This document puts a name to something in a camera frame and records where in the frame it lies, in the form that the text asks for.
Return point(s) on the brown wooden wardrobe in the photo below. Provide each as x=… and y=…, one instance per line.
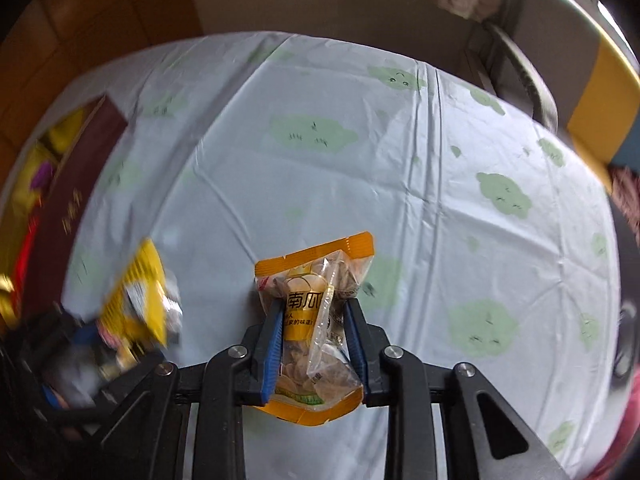
x=100, y=10

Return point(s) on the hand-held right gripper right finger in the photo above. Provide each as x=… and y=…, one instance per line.
x=357, y=345

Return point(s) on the grey yellow blue chair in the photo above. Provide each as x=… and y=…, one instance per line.
x=605, y=85

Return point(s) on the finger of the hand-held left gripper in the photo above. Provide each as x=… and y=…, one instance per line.
x=52, y=396
x=85, y=334

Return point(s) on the orange clear seed bag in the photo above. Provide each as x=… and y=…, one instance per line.
x=310, y=310

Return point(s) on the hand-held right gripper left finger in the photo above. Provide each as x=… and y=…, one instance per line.
x=272, y=350

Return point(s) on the yellow snack packet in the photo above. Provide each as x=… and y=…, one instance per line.
x=140, y=290

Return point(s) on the maroon tin box gold inside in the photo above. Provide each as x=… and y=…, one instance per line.
x=65, y=195

